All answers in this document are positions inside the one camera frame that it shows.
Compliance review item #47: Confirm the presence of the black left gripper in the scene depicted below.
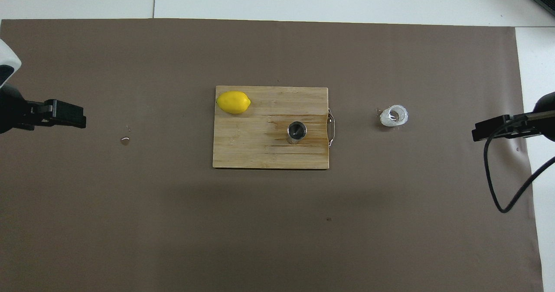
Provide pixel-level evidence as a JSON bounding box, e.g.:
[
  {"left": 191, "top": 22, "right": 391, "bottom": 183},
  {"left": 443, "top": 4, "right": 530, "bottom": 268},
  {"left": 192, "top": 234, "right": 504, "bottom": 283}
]
[{"left": 0, "top": 84, "right": 87, "bottom": 134}]

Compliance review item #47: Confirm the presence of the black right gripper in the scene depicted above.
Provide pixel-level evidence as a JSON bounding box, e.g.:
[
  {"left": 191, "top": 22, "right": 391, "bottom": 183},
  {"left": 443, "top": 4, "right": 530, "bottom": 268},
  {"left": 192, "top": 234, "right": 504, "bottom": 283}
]
[{"left": 472, "top": 92, "right": 555, "bottom": 143}]

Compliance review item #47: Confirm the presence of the clear plastic cup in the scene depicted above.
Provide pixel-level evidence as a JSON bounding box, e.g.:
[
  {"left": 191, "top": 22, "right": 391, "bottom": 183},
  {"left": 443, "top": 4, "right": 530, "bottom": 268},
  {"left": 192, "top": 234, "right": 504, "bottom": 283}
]
[{"left": 380, "top": 104, "right": 409, "bottom": 128}]

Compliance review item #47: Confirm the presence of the steel double jigger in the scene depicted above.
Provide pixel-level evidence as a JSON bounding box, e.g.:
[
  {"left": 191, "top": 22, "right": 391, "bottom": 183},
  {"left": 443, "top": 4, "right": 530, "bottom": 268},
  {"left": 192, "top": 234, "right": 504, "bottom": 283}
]
[{"left": 287, "top": 121, "right": 307, "bottom": 145}]

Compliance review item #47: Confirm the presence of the yellow lemon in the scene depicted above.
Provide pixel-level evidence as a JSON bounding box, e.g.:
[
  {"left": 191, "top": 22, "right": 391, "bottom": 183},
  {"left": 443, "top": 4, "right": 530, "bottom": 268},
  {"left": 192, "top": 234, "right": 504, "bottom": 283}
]
[{"left": 216, "top": 91, "right": 251, "bottom": 115}]

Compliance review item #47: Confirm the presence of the wooden cutting board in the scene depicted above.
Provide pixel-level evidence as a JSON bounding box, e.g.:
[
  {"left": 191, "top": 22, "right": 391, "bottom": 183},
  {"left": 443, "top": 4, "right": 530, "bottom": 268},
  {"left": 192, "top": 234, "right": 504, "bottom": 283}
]
[{"left": 212, "top": 86, "right": 336, "bottom": 170}]

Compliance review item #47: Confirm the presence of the brown table mat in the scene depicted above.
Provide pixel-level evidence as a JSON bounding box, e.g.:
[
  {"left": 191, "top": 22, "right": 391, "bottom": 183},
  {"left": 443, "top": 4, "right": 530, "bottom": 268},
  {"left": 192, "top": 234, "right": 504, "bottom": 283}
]
[{"left": 0, "top": 18, "right": 545, "bottom": 292}]

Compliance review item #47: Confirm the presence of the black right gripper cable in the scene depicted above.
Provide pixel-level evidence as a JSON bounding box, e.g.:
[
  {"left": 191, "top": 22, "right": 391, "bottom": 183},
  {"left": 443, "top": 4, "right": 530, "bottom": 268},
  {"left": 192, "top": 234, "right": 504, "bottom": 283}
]
[{"left": 483, "top": 114, "right": 555, "bottom": 214}]

